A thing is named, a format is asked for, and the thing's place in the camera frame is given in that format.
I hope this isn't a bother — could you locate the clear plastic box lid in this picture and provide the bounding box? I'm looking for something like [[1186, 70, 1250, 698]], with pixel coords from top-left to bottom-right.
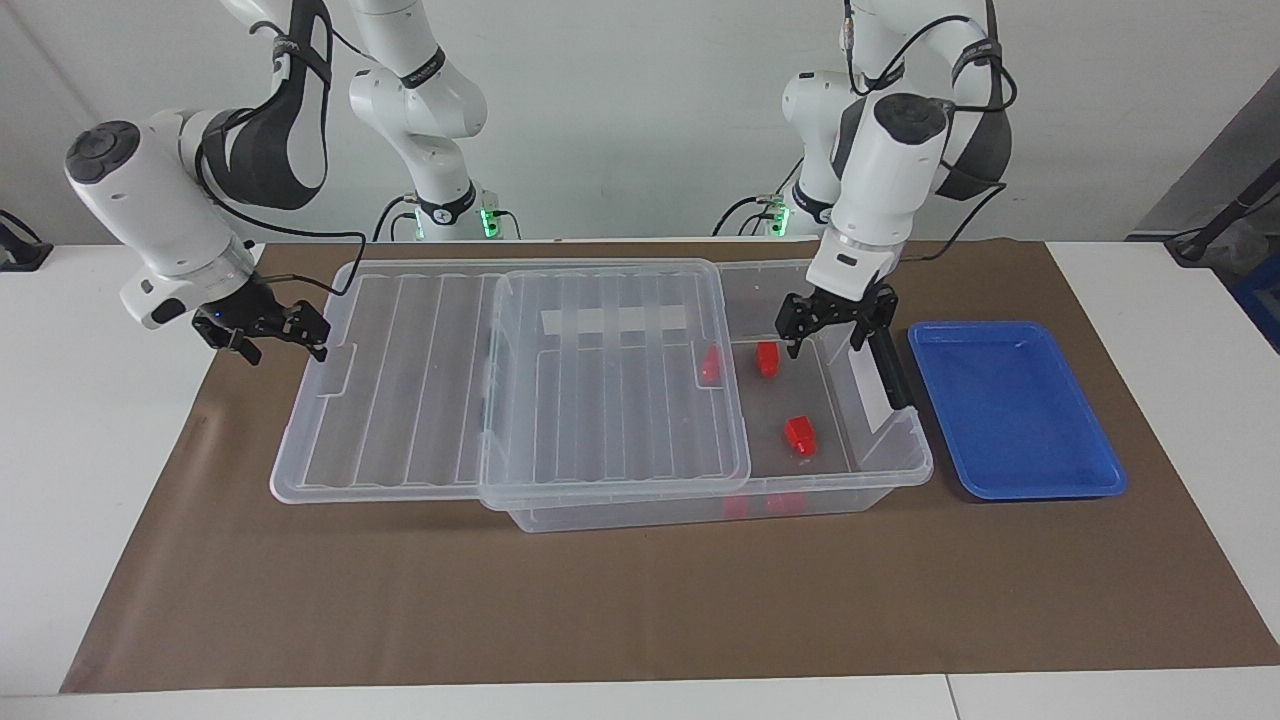
[[270, 258, 753, 513]]

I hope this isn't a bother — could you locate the blue plastic tray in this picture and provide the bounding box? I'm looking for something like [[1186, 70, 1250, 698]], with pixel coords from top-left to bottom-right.
[[908, 320, 1129, 501]]

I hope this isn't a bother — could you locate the clear plastic storage box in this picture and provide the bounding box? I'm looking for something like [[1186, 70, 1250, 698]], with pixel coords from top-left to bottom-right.
[[480, 258, 934, 533]]

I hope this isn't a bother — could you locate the white label strip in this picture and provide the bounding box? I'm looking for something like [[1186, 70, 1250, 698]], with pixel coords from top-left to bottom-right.
[[540, 305, 694, 337]]

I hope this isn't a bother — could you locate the black clamp object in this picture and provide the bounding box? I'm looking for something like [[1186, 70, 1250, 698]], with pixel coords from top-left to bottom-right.
[[0, 210, 53, 273]]

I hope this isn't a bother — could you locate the brown paper table mat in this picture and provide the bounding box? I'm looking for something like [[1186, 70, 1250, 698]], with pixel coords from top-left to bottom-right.
[[60, 240, 1280, 694]]

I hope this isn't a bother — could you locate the black stand pole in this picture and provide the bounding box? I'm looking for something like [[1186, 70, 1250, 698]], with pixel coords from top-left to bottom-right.
[[1165, 160, 1280, 266]]

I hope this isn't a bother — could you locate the blue crate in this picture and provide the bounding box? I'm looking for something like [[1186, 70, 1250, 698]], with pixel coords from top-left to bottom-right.
[[1232, 255, 1280, 351]]

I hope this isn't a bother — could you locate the black box latch handle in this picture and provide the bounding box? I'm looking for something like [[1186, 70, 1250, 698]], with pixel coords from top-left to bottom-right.
[[865, 325, 917, 411]]

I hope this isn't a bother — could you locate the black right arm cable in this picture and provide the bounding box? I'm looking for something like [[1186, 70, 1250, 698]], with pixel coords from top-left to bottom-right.
[[200, 0, 368, 298]]

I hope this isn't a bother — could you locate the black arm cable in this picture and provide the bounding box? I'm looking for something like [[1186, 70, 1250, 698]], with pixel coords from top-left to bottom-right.
[[840, 0, 1019, 263], [200, 0, 368, 298]]

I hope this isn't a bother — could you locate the black base cable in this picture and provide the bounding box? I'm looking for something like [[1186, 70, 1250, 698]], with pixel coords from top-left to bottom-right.
[[372, 193, 421, 242], [712, 150, 806, 238]]

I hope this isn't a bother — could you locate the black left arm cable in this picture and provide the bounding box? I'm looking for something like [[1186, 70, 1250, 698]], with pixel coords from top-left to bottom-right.
[[840, 0, 1019, 263]]

